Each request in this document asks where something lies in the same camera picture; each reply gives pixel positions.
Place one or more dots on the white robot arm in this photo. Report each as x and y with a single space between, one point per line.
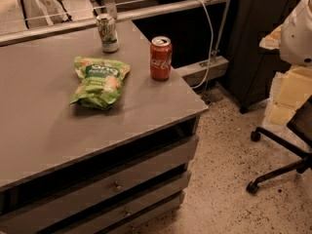
296 35

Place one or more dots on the red coke can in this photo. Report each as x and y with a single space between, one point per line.
161 50

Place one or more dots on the white green soda can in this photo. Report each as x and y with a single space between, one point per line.
108 33

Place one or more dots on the grey metal railing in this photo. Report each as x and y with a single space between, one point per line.
211 68

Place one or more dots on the top grey drawer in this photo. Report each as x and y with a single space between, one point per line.
101 191

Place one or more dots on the grey drawer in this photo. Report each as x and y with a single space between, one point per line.
155 191
129 225
101 191

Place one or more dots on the green chip bag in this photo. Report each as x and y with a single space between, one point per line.
101 82

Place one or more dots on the grey drawer cabinet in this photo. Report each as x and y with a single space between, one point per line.
49 146

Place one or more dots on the bottom grey drawer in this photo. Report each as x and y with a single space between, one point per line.
129 225

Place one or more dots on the middle grey drawer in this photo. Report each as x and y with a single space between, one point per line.
155 191

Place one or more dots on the yellow foam blocks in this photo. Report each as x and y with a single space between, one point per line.
288 92

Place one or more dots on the black cabinet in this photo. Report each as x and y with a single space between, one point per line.
251 68

